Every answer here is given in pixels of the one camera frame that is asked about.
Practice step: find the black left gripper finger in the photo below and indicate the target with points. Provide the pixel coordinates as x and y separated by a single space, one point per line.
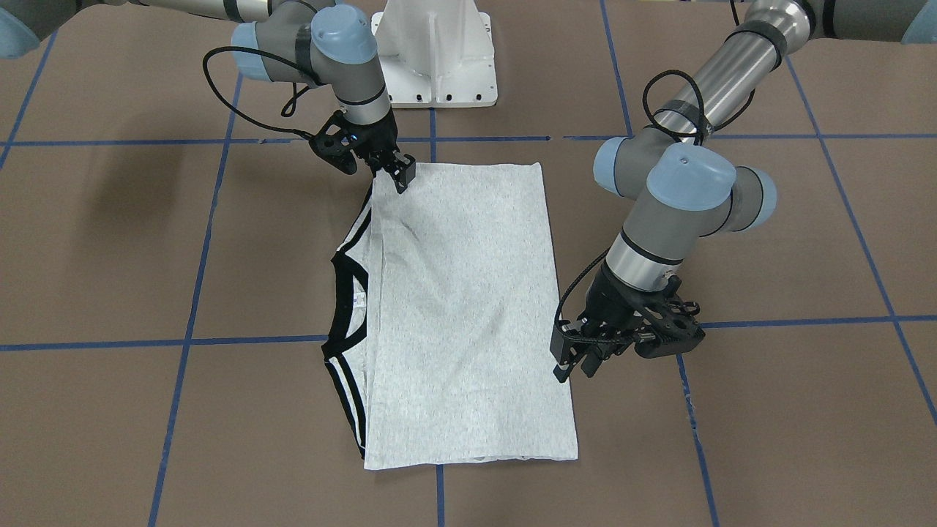
594 354
566 347

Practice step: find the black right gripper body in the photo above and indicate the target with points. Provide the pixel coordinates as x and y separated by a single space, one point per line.
374 141

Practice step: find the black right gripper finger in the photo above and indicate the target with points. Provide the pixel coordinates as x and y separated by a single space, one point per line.
401 167

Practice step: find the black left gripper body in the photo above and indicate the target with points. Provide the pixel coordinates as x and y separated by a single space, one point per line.
613 301

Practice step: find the grey cartoon print t-shirt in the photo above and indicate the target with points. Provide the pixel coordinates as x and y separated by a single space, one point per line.
440 342

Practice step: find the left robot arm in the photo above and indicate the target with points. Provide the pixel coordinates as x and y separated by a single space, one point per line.
682 191

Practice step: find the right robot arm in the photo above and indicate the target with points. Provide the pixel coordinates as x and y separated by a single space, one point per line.
318 43

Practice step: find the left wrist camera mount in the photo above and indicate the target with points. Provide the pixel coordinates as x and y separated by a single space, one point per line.
669 323

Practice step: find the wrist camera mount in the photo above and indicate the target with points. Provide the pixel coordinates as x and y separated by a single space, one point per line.
334 143
669 323

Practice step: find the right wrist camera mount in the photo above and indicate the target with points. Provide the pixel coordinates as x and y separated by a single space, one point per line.
334 143

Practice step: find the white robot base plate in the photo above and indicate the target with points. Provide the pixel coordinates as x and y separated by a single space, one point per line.
436 54

